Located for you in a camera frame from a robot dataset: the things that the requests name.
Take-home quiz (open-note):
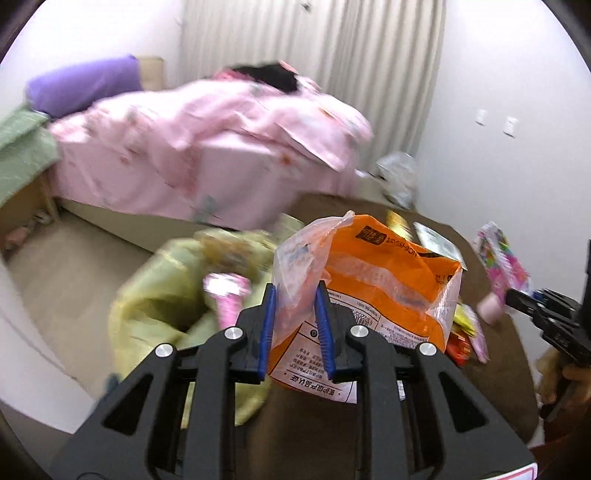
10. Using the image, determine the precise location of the small yellow packet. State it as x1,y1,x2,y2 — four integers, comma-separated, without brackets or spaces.
452,302,481,337

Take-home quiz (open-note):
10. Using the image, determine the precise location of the black cloth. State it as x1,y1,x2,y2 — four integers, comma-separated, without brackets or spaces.
228,60,301,95

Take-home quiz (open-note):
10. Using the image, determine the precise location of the yellow trash bag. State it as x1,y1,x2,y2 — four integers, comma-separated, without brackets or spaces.
107,215,305,428

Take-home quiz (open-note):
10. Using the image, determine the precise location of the purple pillow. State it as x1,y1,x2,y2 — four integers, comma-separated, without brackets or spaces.
24,54,144,118

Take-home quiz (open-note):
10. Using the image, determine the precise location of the clear plastic bag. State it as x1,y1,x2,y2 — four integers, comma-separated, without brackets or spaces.
376,151,419,210

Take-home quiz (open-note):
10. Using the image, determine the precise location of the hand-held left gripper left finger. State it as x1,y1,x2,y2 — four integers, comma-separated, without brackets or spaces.
48,282,278,480

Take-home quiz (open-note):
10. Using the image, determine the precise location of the person's right hand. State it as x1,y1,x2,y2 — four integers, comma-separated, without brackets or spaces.
537,346,591,407

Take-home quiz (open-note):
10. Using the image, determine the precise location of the red snack packet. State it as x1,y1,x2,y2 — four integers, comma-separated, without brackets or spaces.
445,323,474,367

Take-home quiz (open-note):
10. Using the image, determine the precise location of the white curtain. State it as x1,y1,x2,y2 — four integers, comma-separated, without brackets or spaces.
178,0,448,174

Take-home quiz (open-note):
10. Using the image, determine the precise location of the pale pink packet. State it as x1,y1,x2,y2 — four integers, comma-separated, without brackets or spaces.
466,309,490,363

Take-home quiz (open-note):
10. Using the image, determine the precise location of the white snack packet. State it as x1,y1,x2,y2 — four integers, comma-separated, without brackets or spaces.
413,222,462,259

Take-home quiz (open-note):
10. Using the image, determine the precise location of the orange snack bag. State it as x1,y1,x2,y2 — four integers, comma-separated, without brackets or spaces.
270,211,464,404

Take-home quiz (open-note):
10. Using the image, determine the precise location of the green checked cloth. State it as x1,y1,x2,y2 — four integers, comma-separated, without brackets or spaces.
0,102,63,208

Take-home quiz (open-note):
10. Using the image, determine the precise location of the person's right forearm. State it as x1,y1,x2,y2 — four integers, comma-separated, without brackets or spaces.
540,397,591,467

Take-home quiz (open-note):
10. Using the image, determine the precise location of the yellow snack packet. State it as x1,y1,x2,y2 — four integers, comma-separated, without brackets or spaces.
385,210,411,241

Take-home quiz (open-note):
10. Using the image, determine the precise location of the small pink wrapper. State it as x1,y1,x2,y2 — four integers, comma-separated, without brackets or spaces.
478,295,506,323

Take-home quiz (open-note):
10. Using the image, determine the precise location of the beige bed base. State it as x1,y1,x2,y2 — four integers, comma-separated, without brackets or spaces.
58,198,278,250

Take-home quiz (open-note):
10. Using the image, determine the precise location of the beige headboard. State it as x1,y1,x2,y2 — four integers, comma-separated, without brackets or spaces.
136,56,166,90

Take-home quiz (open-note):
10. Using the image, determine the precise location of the pink floral blanket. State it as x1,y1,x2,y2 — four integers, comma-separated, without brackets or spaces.
48,67,375,232

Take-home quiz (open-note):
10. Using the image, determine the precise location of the pink snack wrapper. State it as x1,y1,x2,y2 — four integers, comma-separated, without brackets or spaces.
203,272,252,329

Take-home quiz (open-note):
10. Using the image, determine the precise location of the wooden nightstand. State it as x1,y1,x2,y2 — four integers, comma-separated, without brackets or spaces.
0,173,61,252

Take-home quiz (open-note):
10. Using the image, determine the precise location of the pink colourful packet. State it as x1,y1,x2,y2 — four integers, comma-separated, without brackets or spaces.
472,222,533,298

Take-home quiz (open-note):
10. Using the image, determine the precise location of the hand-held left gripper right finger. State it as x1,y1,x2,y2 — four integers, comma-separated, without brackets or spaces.
314,281,548,480

